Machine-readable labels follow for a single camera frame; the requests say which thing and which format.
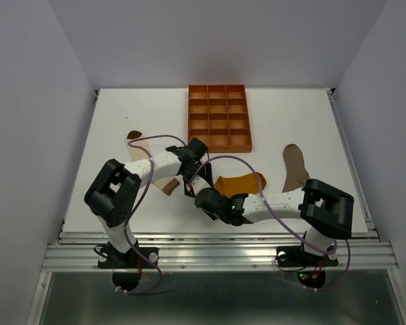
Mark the mustard yellow striped sock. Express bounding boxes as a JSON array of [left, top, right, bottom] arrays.
[[213, 173, 259, 198]]

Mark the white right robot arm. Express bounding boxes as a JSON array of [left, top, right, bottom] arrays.
[[191, 177, 354, 264]]

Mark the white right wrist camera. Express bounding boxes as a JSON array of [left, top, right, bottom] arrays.
[[189, 176, 212, 196]]

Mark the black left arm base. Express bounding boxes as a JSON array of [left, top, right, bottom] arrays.
[[93, 243, 162, 295]]

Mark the cream and brown sock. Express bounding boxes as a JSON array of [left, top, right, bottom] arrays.
[[127, 130, 180, 196]]

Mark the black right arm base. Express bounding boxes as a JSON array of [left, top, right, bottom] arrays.
[[275, 245, 339, 289]]

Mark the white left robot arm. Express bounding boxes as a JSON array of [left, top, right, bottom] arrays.
[[84, 138, 208, 267]]

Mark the orange compartment tray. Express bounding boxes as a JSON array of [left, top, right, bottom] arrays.
[[187, 84, 252, 154]]

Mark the aluminium front rail frame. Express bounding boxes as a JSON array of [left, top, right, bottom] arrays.
[[41, 233, 399, 273]]

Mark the taupe sock with maroon cuff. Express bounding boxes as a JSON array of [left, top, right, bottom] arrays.
[[282, 144, 310, 192]]

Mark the aluminium right side rail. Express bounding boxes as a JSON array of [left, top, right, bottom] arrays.
[[326, 88, 380, 240]]

